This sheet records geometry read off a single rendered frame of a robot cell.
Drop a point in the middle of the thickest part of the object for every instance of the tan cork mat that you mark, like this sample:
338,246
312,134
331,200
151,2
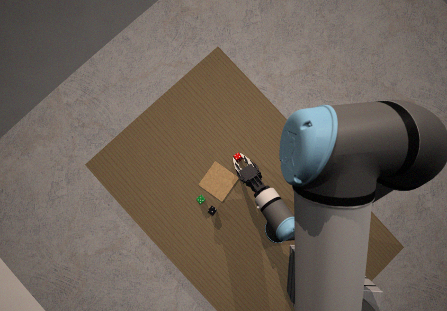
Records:
218,181

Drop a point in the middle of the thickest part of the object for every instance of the green die with white pips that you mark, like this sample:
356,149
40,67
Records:
200,199

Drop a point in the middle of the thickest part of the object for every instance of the black die with white pips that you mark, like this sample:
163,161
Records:
212,210

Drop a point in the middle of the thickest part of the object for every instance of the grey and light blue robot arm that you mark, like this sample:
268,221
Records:
336,156

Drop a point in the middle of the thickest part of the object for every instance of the dark red die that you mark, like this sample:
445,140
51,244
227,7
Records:
238,157

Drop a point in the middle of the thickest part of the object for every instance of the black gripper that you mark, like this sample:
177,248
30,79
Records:
250,175

